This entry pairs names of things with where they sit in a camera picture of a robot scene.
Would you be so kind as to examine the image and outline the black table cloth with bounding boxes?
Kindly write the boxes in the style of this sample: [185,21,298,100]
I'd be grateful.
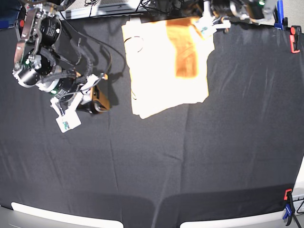
[0,17,304,228]

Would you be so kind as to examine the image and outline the black cable bundle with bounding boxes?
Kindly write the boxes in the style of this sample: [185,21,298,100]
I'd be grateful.
[84,0,202,19]

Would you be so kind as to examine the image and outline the blue clamp top right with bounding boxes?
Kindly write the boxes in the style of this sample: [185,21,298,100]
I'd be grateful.
[274,0,288,30]

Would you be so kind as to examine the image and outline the red black clamp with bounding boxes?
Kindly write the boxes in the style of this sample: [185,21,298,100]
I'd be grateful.
[289,25,302,53]
[14,19,27,41]

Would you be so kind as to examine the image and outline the red blue clamp lower right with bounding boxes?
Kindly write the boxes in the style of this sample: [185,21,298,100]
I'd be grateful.
[283,189,295,226]

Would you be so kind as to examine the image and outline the red black clamp right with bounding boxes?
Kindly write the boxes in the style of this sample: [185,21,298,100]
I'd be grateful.
[289,25,302,53]

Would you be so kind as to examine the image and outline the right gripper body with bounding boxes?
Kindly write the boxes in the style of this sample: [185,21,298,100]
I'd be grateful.
[48,71,87,100]

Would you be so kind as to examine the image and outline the yellow t-shirt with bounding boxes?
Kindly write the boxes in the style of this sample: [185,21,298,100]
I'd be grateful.
[122,17,215,119]

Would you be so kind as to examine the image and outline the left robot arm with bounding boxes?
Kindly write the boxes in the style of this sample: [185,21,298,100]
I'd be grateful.
[122,0,276,119]

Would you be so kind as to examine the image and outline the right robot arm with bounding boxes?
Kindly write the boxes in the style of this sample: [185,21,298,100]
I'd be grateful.
[12,1,86,133]

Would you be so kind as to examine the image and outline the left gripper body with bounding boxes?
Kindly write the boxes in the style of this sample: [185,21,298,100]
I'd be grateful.
[210,0,252,23]

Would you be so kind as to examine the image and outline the red black clamp left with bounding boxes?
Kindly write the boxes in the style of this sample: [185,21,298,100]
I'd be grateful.
[14,19,27,41]

